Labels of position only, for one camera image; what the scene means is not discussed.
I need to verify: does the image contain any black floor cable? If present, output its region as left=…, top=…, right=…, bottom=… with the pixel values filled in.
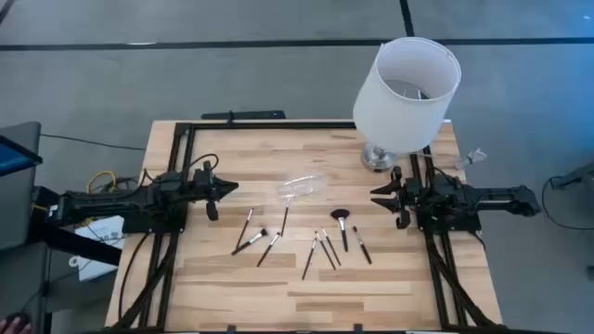
left=540, top=174, right=594, bottom=232
left=40, top=133, right=148, bottom=152

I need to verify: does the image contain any blue screen monitor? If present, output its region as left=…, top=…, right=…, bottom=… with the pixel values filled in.
left=0, top=134, right=44, bottom=178

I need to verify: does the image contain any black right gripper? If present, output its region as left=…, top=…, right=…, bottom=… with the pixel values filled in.
left=369, top=165, right=421, bottom=231

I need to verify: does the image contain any clear acrylic brush organizer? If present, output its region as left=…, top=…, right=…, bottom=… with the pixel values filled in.
left=276, top=173, right=329, bottom=201

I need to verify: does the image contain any grey stand leg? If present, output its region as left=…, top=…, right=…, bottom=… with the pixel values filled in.
left=550, top=161, right=594, bottom=190

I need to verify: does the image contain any black table cable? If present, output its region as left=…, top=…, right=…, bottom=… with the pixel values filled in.
left=117, top=230, right=152, bottom=322

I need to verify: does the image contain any black fan makeup brush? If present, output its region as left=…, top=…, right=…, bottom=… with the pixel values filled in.
left=329, top=208, right=352, bottom=253

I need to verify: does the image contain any thin black makeup brush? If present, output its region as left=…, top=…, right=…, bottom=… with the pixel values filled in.
left=256, top=231, right=282, bottom=268
left=301, top=238, right=318, bottom=281
left=321, top=227, right=342, bottom=267
left=279, top=197, right=291, bottom=238
left=351, top=225, right=373, bottom=265
left=235, top=207, right=254, bottom=251
left=315, top=230, right=337, bottom=272

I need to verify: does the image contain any black aluminium table frame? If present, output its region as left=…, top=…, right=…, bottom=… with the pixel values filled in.
left=109, top=121, right=505, bottom=334

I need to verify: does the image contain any yellow cable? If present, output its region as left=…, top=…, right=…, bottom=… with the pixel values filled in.
left=86, top=170, right=118, bottom=194

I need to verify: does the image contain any black stand beam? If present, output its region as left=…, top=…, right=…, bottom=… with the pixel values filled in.
left=30, top=185, right=123, bottom=267

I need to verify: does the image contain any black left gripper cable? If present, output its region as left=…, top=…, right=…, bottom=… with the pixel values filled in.
left=184, top=152, right=220, bottom=173

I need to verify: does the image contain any fluffy round-head makeup brush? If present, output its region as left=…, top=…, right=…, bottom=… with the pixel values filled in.
left=230, top=227, right=269, bottom=256

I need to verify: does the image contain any white printed paper sheet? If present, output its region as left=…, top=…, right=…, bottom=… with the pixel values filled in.
left=69, top=215, right=127, bottom=283

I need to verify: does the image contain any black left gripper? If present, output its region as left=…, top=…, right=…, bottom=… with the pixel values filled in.
left=190, top=159, right=240, bottom=223

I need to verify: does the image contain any white shade silver table lamp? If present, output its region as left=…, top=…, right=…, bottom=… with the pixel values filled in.
left=352, top=36, right=463, bottom=173

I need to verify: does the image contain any black flat bar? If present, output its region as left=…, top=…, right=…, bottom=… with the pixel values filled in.
left=200, top=109, right=288, bottom=122

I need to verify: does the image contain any person's hand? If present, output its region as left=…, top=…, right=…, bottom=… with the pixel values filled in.
left=0, top=316, right=32, bottom=334

